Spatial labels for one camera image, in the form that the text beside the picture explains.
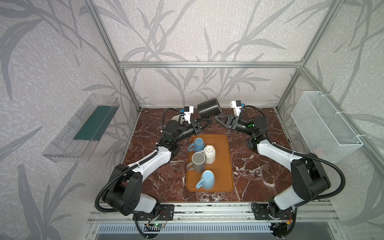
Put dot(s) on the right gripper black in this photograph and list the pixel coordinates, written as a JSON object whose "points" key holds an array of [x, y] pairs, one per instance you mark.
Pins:
{"points": [[233, 121]]}

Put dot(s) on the small blue mug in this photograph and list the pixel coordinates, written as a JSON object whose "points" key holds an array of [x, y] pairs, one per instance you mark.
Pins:
{"points": [[197, 145]]}

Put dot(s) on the white faceted mug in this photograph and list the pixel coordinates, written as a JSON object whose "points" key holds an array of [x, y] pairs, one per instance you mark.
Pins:
{"points": [[210, 154]]}

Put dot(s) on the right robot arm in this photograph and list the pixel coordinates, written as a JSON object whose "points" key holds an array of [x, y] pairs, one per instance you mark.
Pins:
{"points": [[309, 178]]}

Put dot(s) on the black mug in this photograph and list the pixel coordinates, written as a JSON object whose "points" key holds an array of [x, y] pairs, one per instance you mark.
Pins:
{"points": [[209, 108]]}

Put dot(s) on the grey mug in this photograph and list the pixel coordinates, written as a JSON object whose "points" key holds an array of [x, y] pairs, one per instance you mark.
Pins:
{"points": [[198, 163]]}

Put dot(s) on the large light blue mug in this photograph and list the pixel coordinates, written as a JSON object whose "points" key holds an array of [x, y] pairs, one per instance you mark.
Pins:
{"points": [[207, 180]]}

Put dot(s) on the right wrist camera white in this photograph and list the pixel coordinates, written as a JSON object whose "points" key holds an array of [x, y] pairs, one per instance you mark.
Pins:
{"points": [[237, 107]]}

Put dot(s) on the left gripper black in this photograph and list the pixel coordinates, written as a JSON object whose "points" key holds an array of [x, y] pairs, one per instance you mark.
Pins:
{"points": [[195, 127]]}

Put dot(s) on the clear plastic wall bin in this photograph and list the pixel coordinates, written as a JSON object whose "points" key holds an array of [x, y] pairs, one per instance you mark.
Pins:
{"points": [[79, 138]]}

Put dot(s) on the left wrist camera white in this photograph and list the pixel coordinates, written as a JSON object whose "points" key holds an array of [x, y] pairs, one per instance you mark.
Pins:
{"points": [[186, 113]]}

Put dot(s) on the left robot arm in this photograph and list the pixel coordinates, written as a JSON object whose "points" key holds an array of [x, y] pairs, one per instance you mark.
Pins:
{"points": [[123, 192]]}

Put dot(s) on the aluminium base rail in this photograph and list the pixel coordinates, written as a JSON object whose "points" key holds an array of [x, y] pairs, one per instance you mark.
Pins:
{"points": [[222, 212]]}

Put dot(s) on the orange brown tray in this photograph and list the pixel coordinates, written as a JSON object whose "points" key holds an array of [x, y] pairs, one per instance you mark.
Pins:
{"points": [[221, 167]]}

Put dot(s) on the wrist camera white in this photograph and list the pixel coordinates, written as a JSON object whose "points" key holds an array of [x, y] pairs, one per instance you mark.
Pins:
{"points": [[186, 113], [237, 107]]}

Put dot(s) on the white wire mesh basket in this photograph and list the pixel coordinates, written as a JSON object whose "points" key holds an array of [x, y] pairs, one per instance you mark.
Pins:
{"points": [[324, 129]]}

